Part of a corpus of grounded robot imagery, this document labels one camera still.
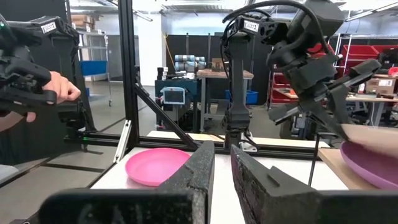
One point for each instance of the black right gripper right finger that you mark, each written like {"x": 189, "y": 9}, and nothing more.
{"x": 273, "y": 199}

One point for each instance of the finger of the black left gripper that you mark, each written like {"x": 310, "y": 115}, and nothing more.
{"x": 286, "y": 112}
{"x": 340, "y": 99}

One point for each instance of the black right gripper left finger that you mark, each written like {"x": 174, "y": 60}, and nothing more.
{"x": 192, "y": 186}

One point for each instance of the purple plate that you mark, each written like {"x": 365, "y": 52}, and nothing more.
{"x": 370, "y": 169}

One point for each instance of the person's forearm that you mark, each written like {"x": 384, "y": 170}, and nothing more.
{"x": 12, "y": 121}

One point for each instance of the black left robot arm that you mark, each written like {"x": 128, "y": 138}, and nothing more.
{"x": 237, "y": 77}

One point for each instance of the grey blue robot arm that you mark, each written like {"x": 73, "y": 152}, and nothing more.
{"x": 186, "y": 62}

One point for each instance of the cluttered workbench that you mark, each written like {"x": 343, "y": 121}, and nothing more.
{"x": 367, "y": 99}

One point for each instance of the blue storage bin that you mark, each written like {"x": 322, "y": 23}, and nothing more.
{"x": 252, "y": 97}

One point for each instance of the cardboard box with white label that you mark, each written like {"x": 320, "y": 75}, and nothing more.
{"x": 377, "y": 87}

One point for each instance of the pink plate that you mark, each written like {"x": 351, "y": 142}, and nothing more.
{"x": 152, "y": 166}

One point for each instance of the rack of red bins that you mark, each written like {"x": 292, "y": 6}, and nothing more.
{"x": 357, "y": 53}

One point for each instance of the light wooden platform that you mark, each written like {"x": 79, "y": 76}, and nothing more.
{"x": 174, "y": 135}

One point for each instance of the wooden board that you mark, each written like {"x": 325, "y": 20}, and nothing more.
{"x": 335, "y": 168}

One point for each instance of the wooden-top table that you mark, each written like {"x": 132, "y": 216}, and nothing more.
{"x": 214, "y": 74}

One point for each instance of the silver aluminium extrusion bar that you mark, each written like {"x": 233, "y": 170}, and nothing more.
{"x": 122, "y": 140}

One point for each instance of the blue-framed monitor device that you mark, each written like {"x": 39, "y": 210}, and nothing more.
{"x": 172, "y": 96}

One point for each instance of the dark blue equipment cart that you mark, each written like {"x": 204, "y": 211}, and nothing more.
{"x": 191, "y": 93}

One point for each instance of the person's hand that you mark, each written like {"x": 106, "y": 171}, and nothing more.
{"x": 62, "y": 88}

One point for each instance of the white arm base bracket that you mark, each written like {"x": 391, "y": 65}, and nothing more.
{"x": 248, "y": 147}

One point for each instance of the black aluminium rig frame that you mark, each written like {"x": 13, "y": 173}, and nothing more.
{"x": 127, "y": 62}

